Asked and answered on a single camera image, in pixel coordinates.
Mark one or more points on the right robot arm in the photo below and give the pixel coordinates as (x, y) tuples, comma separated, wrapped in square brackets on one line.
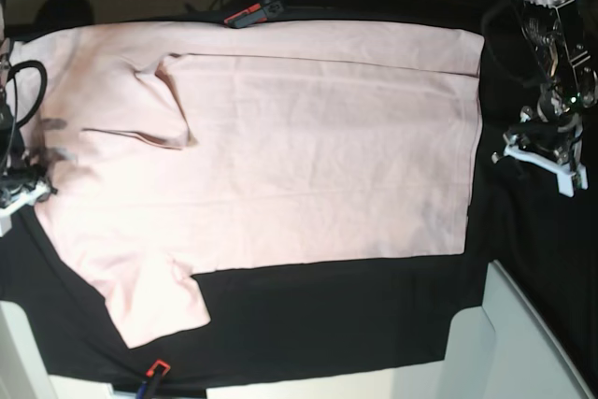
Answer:
[(13, 117)]

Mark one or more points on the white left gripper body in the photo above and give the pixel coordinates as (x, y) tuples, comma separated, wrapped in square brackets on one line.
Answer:
[(550, 147)]

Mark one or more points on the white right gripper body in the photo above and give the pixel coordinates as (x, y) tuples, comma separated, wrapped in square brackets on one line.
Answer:
[(22, 187)]

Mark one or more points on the orange black clamp blue handle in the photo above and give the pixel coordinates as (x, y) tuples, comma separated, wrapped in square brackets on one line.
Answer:
[(260, 12)]

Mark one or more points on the black table cloth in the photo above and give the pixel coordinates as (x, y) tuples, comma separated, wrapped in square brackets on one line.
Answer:
[(310, 321)]

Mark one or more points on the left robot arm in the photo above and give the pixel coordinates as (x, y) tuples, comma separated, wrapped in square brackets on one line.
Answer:
[(565, 72)]

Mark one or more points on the orange clamp at front edge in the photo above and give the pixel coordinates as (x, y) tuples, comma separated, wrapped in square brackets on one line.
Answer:
[(154, 378)]

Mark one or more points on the pink T-shirt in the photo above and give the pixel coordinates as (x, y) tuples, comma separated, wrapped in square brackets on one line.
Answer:
[(179, 149)]

